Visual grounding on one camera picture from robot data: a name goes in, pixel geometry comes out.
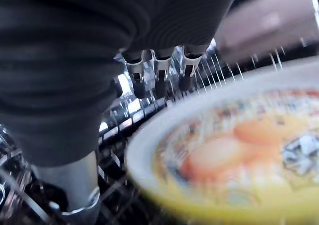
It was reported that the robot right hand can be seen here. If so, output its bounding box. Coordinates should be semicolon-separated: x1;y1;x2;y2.
0;0;243;225

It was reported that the yellow patterned ceramic plate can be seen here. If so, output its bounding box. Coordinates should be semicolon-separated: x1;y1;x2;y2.
124;61;319;225

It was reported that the brown cabinet panel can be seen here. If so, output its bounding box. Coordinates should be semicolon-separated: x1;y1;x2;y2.
215;0;319;60

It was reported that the dishwasher wire rack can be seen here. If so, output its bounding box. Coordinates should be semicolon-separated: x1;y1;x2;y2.
0;37;287;225

